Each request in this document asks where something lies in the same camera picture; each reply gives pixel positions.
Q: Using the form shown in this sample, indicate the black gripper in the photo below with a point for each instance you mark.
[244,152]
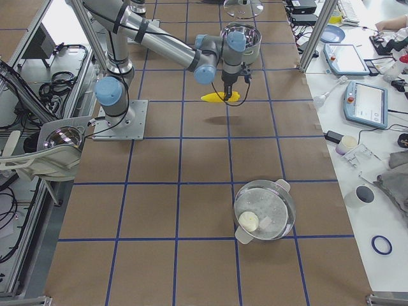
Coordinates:
[228,80]

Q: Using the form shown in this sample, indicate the yellow corn cob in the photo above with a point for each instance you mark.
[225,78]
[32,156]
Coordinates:
[218,97]

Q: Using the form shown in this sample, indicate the stainless steel pot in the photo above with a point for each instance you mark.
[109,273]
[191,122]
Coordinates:
[253,39]

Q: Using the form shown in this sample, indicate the white electric cooking pot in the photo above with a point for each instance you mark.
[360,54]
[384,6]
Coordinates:
[264,210]

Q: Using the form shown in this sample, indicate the glass lid at top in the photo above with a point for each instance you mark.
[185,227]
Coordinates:
[243,9]

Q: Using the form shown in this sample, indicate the black power adapter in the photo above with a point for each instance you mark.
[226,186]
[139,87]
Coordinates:
[333,137]

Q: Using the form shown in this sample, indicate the blue plate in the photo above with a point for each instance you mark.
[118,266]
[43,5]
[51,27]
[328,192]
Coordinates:
[332,34]

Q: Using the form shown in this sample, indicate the blue teach pendant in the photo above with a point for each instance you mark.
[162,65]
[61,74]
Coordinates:
[366,104]
[344,59]

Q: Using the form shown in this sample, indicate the white and purple jar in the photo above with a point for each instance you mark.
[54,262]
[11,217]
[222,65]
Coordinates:
[346,144]

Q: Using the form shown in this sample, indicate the steel bowl on tray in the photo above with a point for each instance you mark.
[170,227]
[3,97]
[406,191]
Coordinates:
[64,135]

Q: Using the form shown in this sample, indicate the grey cloth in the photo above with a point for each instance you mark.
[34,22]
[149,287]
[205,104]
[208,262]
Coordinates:
[393,182]

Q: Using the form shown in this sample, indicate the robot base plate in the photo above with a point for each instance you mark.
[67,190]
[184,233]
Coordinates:
[132,127]

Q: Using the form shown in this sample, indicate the aluminium frame post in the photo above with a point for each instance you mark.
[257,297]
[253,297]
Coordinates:
[322,21]

